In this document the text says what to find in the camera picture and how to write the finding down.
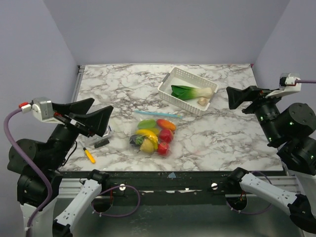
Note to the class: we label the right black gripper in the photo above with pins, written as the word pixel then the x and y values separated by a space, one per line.
pixel 255 101

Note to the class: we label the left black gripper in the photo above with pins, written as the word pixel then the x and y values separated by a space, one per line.
pixel 96 121

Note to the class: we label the white perforated plastic basket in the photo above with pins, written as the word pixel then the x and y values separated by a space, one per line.
pixel 178 76

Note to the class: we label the green toy bok choy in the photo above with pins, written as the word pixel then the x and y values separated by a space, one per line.
pixel 187 93

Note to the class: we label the green toy pepper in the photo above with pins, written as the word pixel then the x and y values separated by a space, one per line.
pixel 146 124

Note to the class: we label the yellow toy lemon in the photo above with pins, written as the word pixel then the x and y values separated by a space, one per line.
pixel 147 146

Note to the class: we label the clear zip top bag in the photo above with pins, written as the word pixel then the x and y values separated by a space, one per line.
pixel 142 115

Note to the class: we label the yellow toy star fruit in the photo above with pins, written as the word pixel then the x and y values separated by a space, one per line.
pixel 155 130

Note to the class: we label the orange yellow toy mango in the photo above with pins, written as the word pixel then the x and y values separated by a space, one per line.
pixel 165 124

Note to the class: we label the yellow toy banana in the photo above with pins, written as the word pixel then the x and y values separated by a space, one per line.
pixel 150 135

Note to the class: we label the red toy tomato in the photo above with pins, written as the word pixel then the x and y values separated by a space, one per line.
pixel 163 149

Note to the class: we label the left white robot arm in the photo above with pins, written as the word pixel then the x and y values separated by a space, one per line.
pixel 38 163

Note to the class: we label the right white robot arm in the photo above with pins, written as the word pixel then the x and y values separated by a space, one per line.
pixel 288 131

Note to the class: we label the black comb-like part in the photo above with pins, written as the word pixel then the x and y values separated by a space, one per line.
pixel 101 143

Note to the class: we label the beige toy garlic bulb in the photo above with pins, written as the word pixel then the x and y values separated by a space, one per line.
pixel 202 101

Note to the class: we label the yellow marker pen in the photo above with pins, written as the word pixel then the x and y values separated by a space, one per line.
pixel 87 153

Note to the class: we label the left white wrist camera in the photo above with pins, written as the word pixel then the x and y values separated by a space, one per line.
pixel 41 109

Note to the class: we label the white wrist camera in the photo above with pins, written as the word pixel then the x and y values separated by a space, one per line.
pixel 289 83
pixel 41 109

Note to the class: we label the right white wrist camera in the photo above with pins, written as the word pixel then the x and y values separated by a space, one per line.
pixel 289 83

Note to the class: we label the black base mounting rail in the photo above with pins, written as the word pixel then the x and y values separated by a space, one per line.
pixel 162 188

